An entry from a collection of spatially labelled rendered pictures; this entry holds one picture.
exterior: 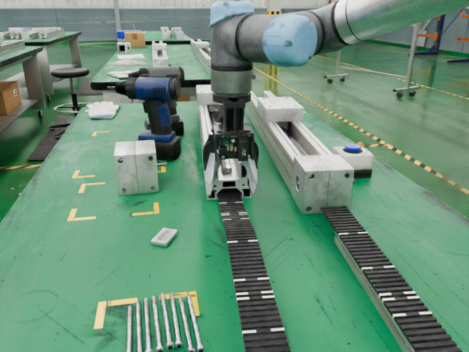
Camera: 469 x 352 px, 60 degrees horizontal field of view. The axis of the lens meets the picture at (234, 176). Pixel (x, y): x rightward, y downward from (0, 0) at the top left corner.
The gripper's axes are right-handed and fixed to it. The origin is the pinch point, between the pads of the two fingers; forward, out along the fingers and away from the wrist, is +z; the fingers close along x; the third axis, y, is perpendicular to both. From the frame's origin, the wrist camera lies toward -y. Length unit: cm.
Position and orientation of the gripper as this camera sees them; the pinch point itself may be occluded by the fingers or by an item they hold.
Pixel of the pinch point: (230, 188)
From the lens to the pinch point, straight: 84.5
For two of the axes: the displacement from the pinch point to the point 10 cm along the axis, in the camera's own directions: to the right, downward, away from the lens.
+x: 9.9, -0.4, 1.0
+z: 0.0, 9.3, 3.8
